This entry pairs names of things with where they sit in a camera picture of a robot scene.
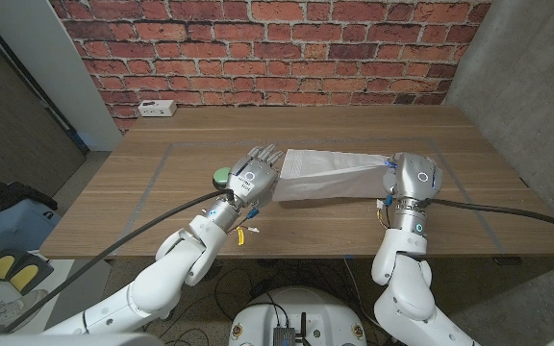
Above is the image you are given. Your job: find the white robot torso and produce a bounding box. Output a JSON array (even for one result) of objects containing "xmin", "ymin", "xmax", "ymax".
[{"xmin": 228, "ymin": 286, "xmax": 368, "ymax": 346}]

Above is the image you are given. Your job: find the red brick print backdrop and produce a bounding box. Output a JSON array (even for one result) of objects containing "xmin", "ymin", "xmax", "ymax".
[{"xmin": 48, "ymin": 0, "xmax": 493, "ymax": 134}]

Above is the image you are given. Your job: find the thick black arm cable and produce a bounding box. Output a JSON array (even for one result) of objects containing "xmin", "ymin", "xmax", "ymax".
[
  {"xmin": 423, "ymin": 198, "xmax": 554, "ymax": 236},
  {"xmin": 0, "ymin": 188, "xmax": 236, "ymax": 334}
]

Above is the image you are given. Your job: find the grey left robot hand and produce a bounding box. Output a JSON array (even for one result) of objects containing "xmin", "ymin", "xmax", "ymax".
[{"xmin": 226, "ymin": 143, "xmax": 286, "ymax": 209}]

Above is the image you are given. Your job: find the yellow foot pedal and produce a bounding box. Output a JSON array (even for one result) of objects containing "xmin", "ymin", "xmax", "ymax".
[
  {"xmin": 0, "ymin": 248, "xmax": 18, "ymax": 282},
  {"xmin": 7, "ymin": 254, "xmax": 55, "ymax": 296}
]

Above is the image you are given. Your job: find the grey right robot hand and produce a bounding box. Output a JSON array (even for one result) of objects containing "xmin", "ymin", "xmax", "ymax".
[{"xmin": 382, "ymin": 152, "xmax": 444, "ymax": 203}]

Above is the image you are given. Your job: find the green push button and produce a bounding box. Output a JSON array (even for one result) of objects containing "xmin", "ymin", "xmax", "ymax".
[{"xmin": 212, "ymin": 166, "xmax": 233, "ymax": 190}]

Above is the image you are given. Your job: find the white power strip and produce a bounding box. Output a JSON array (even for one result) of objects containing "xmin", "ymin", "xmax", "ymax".
[{"xmin": 138, "ymin": 99, "xmax": 178, "ymax": 118}]

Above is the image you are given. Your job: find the small grey electronics box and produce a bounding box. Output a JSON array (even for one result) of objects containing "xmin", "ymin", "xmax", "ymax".
[{"xmin": 272, "ymin": 326, "xmax": 297, "ymax": 346}]

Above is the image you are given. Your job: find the white sneaker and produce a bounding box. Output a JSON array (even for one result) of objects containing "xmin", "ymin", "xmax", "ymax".
[{"xmin": 0, "ymin": 287, "xmax": 50, "ymax": 333}]

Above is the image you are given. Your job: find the white handkerchief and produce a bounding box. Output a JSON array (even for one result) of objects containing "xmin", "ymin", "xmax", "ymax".
[{"xmin": 271, "ymin": 148, "xmax": 393, "ymax": 203}]

